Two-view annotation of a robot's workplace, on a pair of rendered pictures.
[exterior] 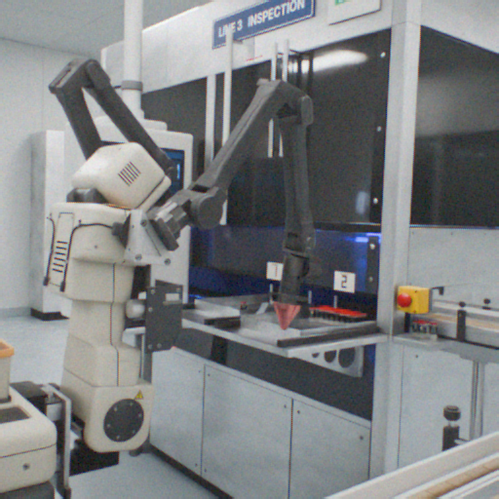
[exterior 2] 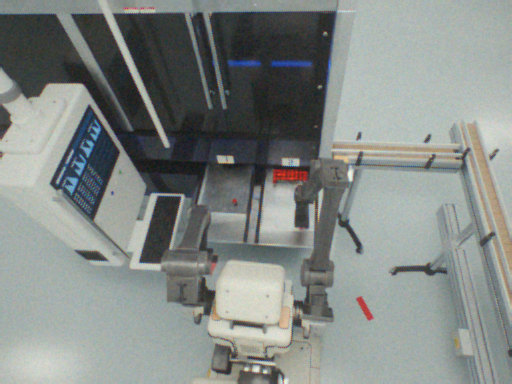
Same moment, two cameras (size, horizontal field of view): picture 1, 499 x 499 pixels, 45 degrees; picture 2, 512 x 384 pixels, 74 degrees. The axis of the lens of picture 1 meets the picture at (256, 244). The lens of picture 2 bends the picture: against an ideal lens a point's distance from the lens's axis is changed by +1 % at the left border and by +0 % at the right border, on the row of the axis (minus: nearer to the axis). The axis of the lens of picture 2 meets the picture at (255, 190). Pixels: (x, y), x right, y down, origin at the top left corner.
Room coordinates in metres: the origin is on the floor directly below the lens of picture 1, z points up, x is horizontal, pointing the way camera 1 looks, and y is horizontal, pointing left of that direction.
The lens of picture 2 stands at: (1.19, 0.51, 2.41)
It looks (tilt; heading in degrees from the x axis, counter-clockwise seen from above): 57 degrees down; 323
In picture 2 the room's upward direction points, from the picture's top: 8 degrees counter-clockwise
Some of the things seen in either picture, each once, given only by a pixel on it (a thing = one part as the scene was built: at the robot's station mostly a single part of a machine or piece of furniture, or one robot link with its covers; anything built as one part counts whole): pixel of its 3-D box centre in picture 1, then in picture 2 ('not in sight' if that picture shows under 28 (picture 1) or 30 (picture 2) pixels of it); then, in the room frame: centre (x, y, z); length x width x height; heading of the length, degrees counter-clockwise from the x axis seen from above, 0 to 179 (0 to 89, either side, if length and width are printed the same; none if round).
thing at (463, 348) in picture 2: not in sight; (462, 343); (0.79, -0.33, 0.50); 0.12 x 0.05 x 0.09; 129
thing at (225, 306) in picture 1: (254, 306); (226, 186); (2.11, 0.00, 0.90); 0.34 x 0.26 x 0.04; 129
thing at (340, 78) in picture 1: (335, 133); (271, 83); (1.98, -0.24, 1.50); 0.43 x 0.01 x 0.59; 39
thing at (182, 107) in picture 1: (175, 149); (42, 79); (2.75, 0.39, 1.50); 0.49 x 0.01 x 0.59; 39
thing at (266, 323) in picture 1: (310, 323); (288, 199); (1.82, -0.17, 0.90); 0.34 x 0.26 x 0.04; 130
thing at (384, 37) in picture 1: (377, 163); (317, 106); (1.83, -0.36, 1.40); 0.04 x 0.01 x 0.80; 39
